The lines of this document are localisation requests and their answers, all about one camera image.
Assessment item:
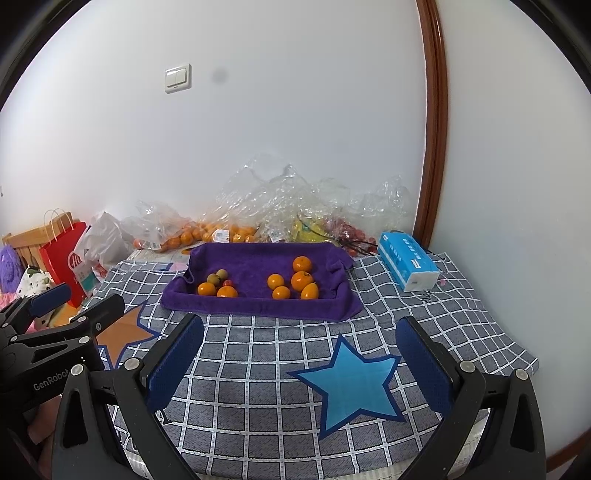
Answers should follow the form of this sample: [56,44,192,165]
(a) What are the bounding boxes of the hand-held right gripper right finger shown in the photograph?
[395,315,549,480]

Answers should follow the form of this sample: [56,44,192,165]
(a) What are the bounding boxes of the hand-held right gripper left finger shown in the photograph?
[50,313,206,480]

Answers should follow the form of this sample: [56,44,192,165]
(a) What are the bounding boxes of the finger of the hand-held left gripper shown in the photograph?
[0,283,73,331]
[10,293,126,359]

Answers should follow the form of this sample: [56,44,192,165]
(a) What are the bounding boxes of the purple towel tray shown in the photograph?
[161,242,364,322]

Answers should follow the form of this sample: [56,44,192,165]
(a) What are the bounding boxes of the small red fruits bunch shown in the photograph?
[323,218,378,256]

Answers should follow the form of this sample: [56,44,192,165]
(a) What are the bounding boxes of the person's left hand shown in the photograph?
[25,396,62,468]

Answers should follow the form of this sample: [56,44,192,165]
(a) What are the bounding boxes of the white floral cloth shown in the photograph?
[16,267,54,299]

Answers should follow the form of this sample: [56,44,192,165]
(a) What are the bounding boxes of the red paper bag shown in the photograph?
[39,209,88,308]

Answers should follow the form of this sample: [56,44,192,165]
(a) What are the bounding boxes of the white packet with red label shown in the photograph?
[74,262,110,297]

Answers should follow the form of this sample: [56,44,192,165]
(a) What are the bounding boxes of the purple fluffy cushion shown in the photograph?
[0,244,25,294]

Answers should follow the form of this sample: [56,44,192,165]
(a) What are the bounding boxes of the wooden headboard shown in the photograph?
[2,212,75,274]

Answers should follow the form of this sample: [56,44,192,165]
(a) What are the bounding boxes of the white plastic bag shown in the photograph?
[76,211,134,278]

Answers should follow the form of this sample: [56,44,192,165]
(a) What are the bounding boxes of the grey checked star blanket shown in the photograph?
[78,251,541,480]

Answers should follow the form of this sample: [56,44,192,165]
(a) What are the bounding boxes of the blue tissue pack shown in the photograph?
[379,232,440,292]

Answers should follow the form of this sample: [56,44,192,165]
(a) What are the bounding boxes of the clear bag of oranges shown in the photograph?
[194,203,266,245]
[134,199,199,254]

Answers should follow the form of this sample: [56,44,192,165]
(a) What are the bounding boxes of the yellow bananas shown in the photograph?
[293,216,335,244]

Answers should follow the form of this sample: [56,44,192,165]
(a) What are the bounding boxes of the crumpled clear plastic bag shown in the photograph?
[217,154,414,245]

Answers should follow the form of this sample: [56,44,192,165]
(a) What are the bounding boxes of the brown wooden door frame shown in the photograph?
[416,0,450,251]

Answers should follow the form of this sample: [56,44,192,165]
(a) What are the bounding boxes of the white light switch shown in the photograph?
[165,64,191,94]

